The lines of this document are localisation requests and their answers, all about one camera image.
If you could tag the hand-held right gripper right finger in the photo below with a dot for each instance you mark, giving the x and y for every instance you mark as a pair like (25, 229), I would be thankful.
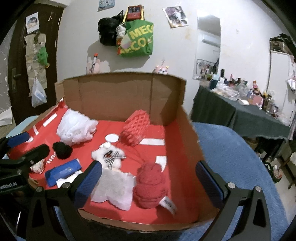
(209, 183)

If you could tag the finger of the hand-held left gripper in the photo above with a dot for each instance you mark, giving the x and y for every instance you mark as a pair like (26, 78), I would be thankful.
(34, 154)
(17, 139)

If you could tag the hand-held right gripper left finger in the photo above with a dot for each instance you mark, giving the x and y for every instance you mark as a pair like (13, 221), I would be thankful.
(89, 183)

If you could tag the cream crochet scrunchie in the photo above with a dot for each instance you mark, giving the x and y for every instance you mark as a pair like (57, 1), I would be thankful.
(38, 166)

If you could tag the white soft cloth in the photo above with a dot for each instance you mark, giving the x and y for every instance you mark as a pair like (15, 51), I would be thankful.
(113, 190)

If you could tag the black scrunchie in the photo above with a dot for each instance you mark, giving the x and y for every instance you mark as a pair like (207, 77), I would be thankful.
(62, 150)

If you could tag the blue cloth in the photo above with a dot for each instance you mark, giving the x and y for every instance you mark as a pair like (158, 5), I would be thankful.
(61, 172)

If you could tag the red-lined cardboard box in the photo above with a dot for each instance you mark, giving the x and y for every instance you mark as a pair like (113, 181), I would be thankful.
(175, 148)

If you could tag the white mesh bath pouf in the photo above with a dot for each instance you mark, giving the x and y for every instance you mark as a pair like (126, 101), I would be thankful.
(75, 127)

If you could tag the red knitted item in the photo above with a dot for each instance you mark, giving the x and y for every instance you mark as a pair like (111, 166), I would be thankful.
(150, 185)

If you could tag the red bubble knit pouch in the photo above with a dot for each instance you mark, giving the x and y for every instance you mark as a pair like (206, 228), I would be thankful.
(135, 127)

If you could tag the light blue sheet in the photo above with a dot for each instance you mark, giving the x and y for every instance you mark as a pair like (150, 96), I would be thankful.
(18, 127)

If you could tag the white paper sheet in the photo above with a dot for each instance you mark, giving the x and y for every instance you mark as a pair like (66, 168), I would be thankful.
(5, 117)

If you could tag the blue fleece blanket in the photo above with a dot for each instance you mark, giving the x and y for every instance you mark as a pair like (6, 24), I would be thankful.
(231, 162)

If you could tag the clear plastic bag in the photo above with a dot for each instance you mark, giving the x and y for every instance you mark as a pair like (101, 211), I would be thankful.
(38, 93)

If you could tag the floor basket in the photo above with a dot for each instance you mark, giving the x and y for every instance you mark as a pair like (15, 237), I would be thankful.
(275, 172)

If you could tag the table with dark green cloth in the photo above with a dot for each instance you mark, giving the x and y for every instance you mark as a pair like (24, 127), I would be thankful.
(242, 115)

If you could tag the clear hanging organizer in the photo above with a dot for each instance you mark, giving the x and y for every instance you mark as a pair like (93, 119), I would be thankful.
(32, 60)

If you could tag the dark wooden door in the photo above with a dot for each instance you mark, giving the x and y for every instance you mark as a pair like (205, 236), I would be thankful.
(20, 58)

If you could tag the green plush toy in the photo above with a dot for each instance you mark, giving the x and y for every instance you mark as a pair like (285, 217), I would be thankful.
(42, 55)

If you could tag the clutter of small table items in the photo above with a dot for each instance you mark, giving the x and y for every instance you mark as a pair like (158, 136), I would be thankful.
(242, 92)

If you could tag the white stick with red tip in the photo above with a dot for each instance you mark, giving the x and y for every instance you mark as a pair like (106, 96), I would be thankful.
(94, 62)

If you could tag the photo on door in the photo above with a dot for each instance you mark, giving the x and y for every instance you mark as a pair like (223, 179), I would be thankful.
(32, 23)

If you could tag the small pink plush toy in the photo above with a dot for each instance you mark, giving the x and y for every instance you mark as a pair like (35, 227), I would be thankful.
(161, 69)

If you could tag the white wardrobe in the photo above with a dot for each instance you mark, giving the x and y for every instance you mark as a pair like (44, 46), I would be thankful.
(281, 78)

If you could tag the black bag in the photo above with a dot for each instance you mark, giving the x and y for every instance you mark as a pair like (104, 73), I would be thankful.
(108, 30)

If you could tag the green tote bag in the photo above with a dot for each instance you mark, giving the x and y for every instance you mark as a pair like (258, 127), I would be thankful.
(138, 39)

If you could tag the dark suitcase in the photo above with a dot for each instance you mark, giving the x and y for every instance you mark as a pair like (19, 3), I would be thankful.
(279, 42)

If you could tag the red bag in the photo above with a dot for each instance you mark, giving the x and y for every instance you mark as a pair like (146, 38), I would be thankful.
(134, 12)

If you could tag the wall mirror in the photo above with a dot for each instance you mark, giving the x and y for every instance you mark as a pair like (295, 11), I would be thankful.
(208, 46)

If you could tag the small wall poster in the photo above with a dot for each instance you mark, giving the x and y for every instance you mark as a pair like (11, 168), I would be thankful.
(106, 4)

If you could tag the photo collage wall poster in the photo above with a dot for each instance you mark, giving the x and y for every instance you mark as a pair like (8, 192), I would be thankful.
(175, 16)

